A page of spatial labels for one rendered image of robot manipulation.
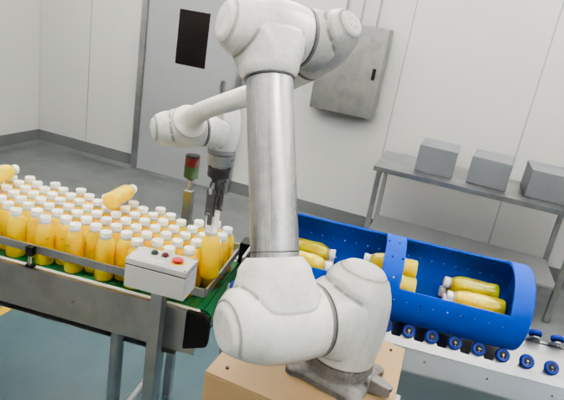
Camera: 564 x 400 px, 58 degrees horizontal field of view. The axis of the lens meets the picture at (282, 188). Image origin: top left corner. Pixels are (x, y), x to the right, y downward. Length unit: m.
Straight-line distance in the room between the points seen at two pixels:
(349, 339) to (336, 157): 4.14
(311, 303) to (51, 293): 1.20
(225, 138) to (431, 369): 1.01
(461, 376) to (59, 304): 1.39
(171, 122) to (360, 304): 0.78
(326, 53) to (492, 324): 1.01
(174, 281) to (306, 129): 3.74
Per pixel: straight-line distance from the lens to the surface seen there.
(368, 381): 1.20
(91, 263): 1.89
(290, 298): 0.98
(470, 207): 5.11
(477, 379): 1.87
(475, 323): 1.75
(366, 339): 1.12
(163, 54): 5.74
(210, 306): 1.81
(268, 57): 1.06
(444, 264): 1.95
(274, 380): 1.17
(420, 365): 1.83
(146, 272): 1.63
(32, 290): 2.06
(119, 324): 1.92
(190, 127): 1.50
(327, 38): 1.15
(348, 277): 1.08
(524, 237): 5.21
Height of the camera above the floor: 1.85
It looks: 18 degrees down
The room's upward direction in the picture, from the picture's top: 10 degrees clockwise
